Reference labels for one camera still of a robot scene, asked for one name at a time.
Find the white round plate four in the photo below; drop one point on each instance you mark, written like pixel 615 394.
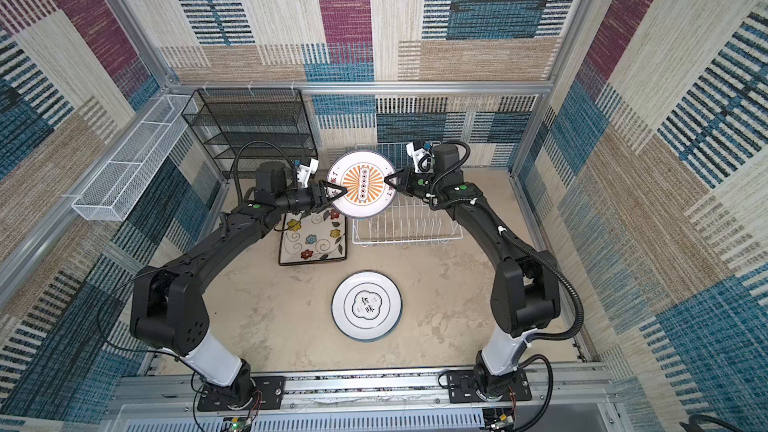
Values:
pixel 362 173

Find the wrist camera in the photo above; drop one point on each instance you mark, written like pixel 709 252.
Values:
pixel 420 153
pixel 305 169

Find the white round plate three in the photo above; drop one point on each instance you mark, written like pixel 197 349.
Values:
pixel 367 306

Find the white mesh wall basket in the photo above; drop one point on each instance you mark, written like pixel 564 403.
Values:
pixel 119 184

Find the white wire dish rack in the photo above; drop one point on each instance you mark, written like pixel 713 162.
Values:
pixel 407 220

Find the black wire shelf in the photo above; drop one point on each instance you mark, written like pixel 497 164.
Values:
pixel 223 120

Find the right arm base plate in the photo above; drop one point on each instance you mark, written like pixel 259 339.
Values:
pixel 474 386

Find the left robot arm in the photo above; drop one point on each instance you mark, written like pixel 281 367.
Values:
pixel 168 311

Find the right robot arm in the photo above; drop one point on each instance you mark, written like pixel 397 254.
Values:
pixel 531 299

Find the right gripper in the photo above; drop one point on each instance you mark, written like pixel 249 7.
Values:
pixel 402 180

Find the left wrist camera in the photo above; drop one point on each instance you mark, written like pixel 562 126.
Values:
pixel 305 169

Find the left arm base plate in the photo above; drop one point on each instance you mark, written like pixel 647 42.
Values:
pixel 256 393

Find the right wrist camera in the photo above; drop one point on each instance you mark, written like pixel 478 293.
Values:
pixel 420 153

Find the aluminium mounting rail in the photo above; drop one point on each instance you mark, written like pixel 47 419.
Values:
pixel 582 398

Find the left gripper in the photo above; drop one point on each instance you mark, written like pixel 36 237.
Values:
pixel 320 198

